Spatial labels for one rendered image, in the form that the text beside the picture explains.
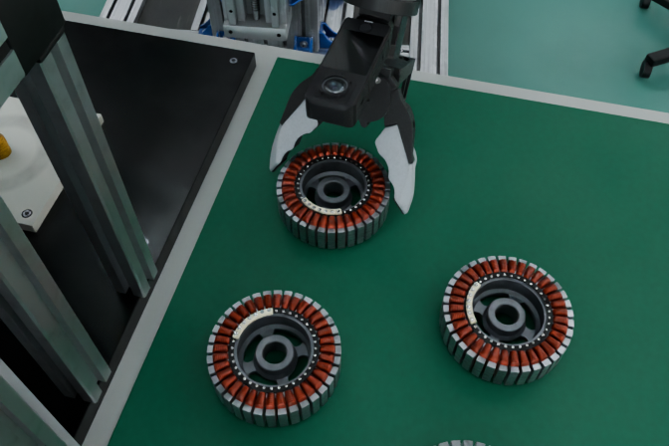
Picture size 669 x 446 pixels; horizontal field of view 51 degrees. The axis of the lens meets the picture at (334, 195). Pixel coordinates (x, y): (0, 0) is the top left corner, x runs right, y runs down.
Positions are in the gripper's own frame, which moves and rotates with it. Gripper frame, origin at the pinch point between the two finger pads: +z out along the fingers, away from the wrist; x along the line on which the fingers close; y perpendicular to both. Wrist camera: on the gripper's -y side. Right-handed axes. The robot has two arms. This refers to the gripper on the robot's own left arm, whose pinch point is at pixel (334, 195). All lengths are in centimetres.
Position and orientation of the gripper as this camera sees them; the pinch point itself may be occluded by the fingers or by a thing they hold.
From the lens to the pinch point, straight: 70.4
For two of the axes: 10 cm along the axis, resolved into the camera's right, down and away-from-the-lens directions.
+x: -9.3, -3.0, 2.3
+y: 3.2, -3.4, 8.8
